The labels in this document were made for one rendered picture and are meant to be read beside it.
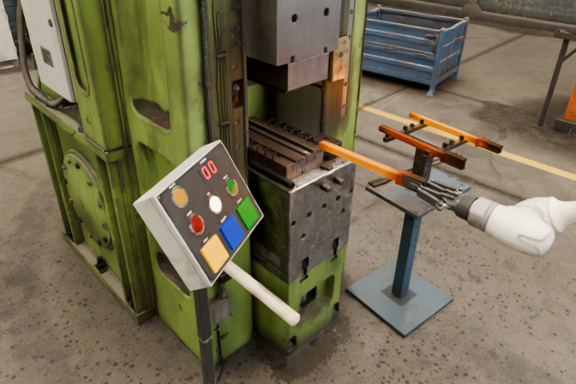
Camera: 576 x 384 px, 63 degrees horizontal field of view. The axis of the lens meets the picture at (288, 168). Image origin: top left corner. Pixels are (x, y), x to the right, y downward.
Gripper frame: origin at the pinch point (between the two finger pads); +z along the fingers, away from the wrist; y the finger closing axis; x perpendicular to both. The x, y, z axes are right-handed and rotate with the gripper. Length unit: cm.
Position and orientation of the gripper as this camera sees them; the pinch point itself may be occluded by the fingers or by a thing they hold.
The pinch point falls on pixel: (412, 182)
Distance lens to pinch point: 152.2
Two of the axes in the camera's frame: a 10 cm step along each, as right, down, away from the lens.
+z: -7.0, -3.8, 6.1
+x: 0.3, -8.6, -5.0
